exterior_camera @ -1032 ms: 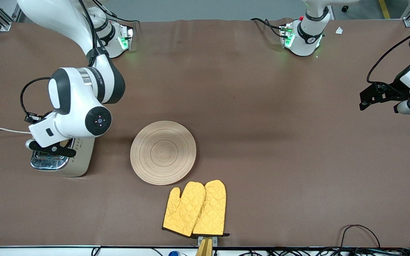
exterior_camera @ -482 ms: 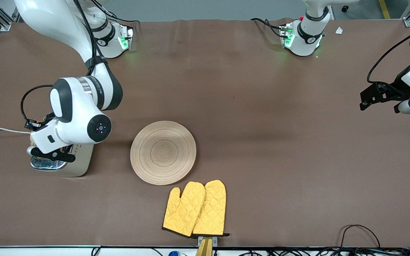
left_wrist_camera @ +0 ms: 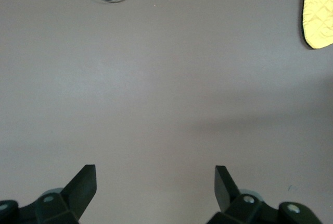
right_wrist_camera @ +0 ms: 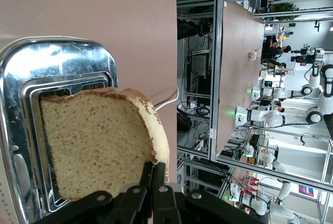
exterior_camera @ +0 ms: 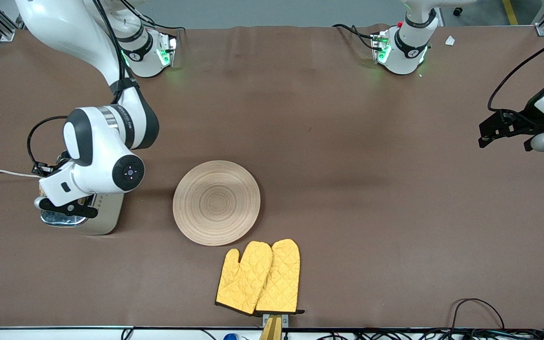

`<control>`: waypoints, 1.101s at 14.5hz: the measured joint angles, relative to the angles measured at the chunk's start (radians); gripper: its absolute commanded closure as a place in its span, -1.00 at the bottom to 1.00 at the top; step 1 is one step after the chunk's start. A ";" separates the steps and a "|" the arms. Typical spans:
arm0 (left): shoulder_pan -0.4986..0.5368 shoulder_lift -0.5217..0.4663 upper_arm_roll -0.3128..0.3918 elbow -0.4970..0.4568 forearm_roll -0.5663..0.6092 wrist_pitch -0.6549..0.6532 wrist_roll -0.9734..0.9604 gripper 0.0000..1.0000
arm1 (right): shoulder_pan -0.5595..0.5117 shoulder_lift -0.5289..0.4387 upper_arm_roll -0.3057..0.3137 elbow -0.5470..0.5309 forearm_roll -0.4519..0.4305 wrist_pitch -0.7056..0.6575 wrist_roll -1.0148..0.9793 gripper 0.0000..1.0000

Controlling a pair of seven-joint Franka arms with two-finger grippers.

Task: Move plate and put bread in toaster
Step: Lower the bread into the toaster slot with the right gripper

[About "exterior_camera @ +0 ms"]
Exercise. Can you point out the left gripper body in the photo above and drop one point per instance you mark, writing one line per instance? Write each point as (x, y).
(531, 116)

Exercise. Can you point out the round light wooden plate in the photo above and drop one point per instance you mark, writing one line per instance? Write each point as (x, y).
(215, 203)

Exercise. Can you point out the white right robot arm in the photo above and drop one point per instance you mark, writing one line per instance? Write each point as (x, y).
(102, 141)

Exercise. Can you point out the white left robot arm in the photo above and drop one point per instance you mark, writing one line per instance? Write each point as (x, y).
(406, 52)

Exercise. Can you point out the silver and beige toaster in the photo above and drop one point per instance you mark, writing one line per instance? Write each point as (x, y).
(106, 212)

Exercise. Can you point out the small white paper scrap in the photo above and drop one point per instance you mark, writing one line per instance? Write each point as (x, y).
(450, 40)

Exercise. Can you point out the black caster wheel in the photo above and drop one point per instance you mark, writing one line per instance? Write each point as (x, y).
(457, 10)

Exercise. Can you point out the yellow quilted oven mitt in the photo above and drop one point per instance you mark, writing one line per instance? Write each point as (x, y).
(281, 278)
(243, 278)

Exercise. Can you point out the small blue round object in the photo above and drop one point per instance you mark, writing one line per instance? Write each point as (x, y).
(229, 337)

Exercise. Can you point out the small metal bracket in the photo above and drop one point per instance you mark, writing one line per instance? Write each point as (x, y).
(285, 318)

